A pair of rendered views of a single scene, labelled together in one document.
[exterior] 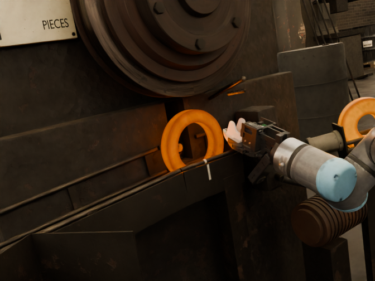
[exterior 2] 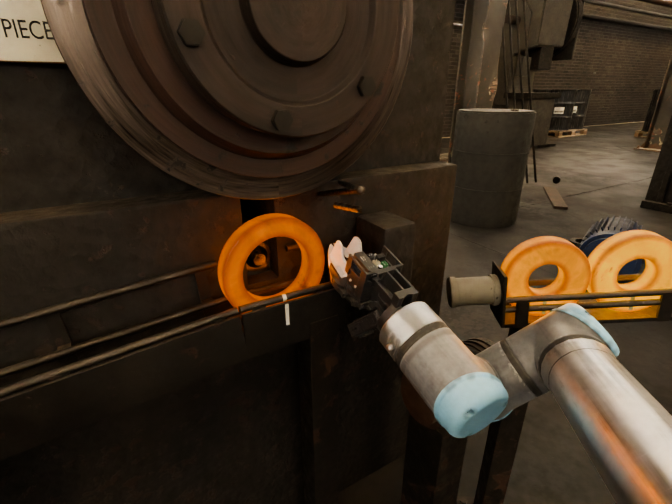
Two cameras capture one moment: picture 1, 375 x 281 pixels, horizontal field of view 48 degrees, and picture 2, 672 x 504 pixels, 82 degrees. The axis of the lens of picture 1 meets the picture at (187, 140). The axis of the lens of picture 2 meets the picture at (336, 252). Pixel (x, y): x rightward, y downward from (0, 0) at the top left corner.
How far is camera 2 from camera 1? 0.50 m
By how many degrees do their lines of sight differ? 12
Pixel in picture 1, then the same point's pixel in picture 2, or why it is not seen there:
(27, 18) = not seen: outside the picture
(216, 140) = (312, 264)
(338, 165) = (479, 393)
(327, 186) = (450, 421)
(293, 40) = (481, 95)
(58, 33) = (40, 50)
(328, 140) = (480, 289)
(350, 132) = (516, 284)
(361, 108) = (542, 255)
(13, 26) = not seen: outside the picture
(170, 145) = (228, 271)
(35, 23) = not seen: outside the picture
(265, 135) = (380, 284)
